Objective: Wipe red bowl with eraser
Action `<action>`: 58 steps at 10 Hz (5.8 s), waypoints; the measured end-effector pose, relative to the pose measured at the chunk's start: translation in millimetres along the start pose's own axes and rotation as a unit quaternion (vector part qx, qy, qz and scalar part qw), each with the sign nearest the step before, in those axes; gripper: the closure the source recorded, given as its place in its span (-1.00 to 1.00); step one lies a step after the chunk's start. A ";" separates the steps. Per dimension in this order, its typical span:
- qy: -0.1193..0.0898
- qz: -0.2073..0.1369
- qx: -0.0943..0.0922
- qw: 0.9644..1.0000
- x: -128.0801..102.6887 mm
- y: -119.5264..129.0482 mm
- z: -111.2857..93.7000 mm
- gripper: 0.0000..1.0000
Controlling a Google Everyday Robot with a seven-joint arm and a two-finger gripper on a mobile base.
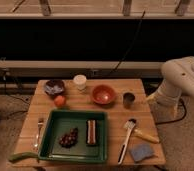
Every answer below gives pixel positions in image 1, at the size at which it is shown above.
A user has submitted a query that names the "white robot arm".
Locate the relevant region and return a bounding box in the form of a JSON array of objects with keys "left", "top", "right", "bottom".
[{"left": 147, "top": 56, "right": 194, "bottom": 117}]

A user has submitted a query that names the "red bowl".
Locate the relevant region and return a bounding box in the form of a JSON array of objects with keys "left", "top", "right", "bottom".
[{"left": 91, "top": 84, "right": 116, "bottom": 105}]

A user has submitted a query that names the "dark bowl with blue cloth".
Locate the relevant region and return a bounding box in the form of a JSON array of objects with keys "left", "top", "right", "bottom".
[{"left": 43, "top": 79, "right": 65, "bottom": 98}]

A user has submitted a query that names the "white lidded jar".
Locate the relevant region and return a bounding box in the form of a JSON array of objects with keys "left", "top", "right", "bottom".
[{"left": 73, "top": 74, "right": 87, "bottom": 91}]

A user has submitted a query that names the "dark metal cup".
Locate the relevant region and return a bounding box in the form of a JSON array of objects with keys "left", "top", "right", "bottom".
[{"left": 123, "top": 92, "right": 135, "bottom": 109}]

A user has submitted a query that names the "orange fruit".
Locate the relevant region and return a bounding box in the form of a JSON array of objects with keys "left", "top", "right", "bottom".
[{"left": 54, "top": 95, "right": 66, "bottom": 108}]

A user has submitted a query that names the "white dish brush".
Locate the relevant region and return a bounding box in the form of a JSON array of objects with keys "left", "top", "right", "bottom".
[{"left": 118, "top": 119, "right": 136, "bottom": 165}]

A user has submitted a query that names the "green plastic tray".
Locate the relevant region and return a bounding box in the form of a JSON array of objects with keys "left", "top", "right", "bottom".
[{"left": 38, "top": 110, "right": 107, "bottom": 163}]

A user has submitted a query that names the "bunch of dark grapes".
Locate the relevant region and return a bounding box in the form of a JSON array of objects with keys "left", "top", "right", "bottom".
[{"left": 59, "top": 128, "right": 78, "bottom": 148}]

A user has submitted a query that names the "silver fork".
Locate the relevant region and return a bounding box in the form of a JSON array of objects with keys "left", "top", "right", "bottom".
[{"left": 34, "top": 118, "right": 44, "bottom": 150}]

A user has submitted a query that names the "blue sponge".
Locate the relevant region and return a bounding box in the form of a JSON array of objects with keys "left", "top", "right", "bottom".
[{"left": 130, "top": 144, "right": 154, "bottom": 162}]

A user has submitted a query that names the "green pea pod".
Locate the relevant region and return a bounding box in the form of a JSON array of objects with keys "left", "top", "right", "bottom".
[{"left": 8, "top": 152, "right": 38, "bottom": 163}]

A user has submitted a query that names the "black hanging cable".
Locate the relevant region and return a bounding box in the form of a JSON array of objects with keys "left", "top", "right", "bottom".
[{"left": 104, "top": 9, "right": 147, "bottom": 78}]

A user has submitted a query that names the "yellow handled brush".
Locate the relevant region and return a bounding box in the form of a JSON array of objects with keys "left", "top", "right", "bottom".
[{"left": 128, "top": 118, "right": 160, "bottom": 145}]

